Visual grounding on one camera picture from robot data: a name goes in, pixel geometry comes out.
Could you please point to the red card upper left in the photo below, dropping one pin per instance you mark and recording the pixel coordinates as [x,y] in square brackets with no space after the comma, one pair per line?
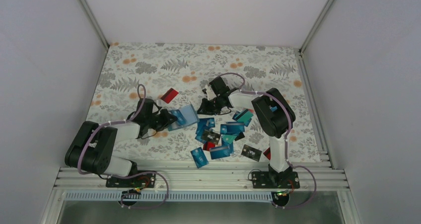
[169,95]

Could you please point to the grey cable duct front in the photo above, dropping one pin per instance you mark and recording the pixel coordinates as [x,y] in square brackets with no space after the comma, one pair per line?
[172,196]

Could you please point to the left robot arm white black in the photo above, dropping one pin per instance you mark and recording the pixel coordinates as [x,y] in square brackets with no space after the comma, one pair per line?
[91,151]

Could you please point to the aluminium frame post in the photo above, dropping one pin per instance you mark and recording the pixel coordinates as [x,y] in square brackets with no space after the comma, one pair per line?
[92,19]
[316,26]

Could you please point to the aluminium frame post right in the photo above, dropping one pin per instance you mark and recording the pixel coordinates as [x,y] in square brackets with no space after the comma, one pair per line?
[316,26]

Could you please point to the black visa card right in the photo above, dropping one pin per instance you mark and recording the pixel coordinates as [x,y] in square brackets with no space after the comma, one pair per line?
[251,153]

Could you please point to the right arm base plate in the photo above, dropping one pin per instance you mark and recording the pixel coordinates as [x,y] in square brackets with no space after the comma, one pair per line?
[264,180]

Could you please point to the teal leather card holder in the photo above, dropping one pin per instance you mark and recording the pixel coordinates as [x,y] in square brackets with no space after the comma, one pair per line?
[185,116]

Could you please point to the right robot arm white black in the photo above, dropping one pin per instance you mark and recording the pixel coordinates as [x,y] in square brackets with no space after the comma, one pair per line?
[274,114]

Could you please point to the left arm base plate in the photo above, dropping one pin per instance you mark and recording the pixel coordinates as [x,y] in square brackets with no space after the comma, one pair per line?
[147,179]

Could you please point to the aluminium rail base front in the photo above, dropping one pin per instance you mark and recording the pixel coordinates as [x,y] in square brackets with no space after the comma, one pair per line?
[216,176]

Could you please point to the aluminium frame post left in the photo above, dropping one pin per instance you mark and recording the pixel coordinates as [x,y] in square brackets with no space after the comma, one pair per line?
[92,19]

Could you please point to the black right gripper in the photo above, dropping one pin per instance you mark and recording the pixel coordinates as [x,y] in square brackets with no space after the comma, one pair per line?
[205,110]

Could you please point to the teal card centre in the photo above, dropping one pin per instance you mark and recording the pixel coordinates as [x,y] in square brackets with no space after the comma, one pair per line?
[227,140]

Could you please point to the black visa card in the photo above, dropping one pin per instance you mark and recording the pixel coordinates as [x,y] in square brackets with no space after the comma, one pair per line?
[210,136]
[251,153]

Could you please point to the teal green card right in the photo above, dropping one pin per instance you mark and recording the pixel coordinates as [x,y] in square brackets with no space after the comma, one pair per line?
[244,117]

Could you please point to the red card black stripe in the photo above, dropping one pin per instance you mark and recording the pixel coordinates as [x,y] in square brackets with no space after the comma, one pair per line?
[267,153]

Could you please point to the floral patterned table mat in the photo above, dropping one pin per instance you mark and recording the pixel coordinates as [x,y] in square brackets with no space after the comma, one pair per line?
[132,70]

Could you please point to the black visa card centre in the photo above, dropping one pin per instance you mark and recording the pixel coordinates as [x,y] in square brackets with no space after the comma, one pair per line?
[210,136]

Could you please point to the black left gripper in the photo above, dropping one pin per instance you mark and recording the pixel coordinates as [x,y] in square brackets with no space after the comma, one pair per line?
[166,116]

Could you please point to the blue card middle right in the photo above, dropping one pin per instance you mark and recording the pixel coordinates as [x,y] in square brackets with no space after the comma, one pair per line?
[232,128]

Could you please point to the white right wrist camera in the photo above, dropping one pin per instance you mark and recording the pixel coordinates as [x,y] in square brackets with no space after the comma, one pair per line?
[209,94]

